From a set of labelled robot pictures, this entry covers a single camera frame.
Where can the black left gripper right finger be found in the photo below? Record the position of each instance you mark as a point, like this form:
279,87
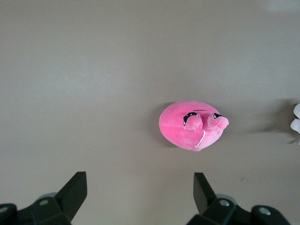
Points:
215,211

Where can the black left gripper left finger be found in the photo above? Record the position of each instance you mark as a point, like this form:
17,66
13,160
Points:
58,206

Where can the pink round plush toy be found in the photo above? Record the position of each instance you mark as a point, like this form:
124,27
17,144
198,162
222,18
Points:
173,131

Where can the white and pink plush dog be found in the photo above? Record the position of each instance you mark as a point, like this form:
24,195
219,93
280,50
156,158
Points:
296,124

